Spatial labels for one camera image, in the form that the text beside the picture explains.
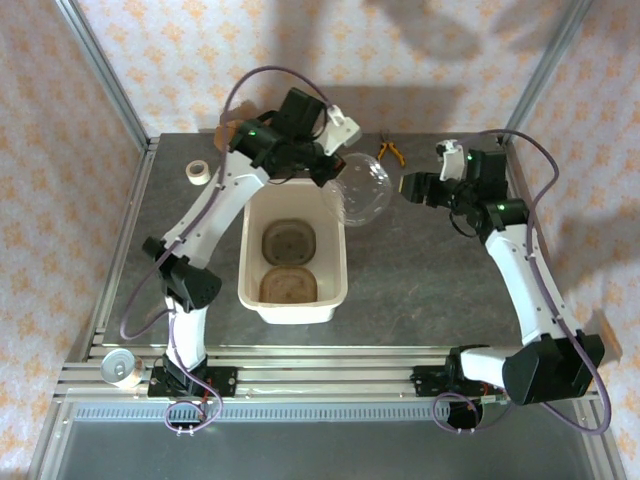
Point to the tan teddy bear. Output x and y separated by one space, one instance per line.
220 136

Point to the large brownish clear plate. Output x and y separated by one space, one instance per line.
290 245

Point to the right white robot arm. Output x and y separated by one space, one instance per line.
525 285

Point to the yellow black pliers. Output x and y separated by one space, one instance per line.
382 151

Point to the masking tape roll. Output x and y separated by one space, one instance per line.
199 172

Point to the small green circuit board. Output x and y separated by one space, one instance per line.
495 399

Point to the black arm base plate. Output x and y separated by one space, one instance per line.
225 382
425 382

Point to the clear ribbed round plate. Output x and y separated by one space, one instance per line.
365 195

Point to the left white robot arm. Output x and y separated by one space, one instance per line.
220 200

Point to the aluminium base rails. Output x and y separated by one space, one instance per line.
320 370

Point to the pink-rimmed clear plate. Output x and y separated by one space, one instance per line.
289 287

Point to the aluminium frame post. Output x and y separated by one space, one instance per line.
110 70
546 70

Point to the grey metal panel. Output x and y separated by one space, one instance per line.
320 445

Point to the white plastic bin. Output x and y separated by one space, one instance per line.
295 312

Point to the silver drink can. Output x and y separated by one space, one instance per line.
120 370

